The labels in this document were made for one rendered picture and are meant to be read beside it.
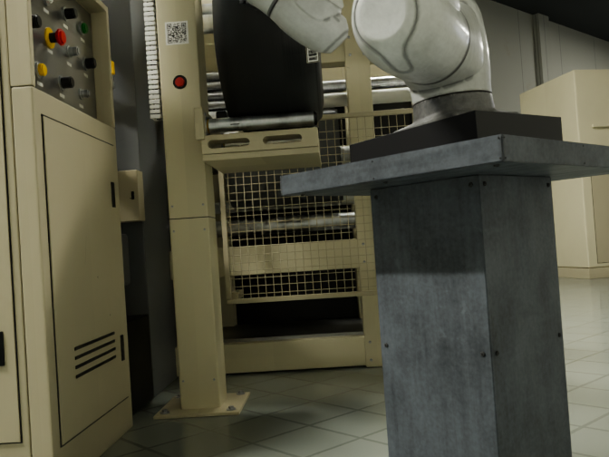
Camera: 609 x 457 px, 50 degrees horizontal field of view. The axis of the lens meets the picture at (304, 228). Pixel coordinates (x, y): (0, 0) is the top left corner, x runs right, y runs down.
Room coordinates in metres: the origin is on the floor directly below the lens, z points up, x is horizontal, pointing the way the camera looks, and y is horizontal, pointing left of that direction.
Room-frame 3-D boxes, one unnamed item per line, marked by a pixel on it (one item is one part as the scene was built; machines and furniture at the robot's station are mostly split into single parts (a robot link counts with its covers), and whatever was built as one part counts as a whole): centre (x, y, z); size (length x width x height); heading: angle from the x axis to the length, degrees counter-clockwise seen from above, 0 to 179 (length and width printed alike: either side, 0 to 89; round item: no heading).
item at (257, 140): (2.04, 0.12, 0.83); 0.36 x 0.09 x 0.06; 87
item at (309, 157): (2.18, 0.11, 0.80); 0.37 x 0.36 x 0.02; 177
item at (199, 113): (2.19, 0.29, 0.90); 0.40 x 0.03 x 0.10; 177
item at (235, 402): (2.17, 0.37, 0.01); 0.27 x 0.27 x 0.02; 87
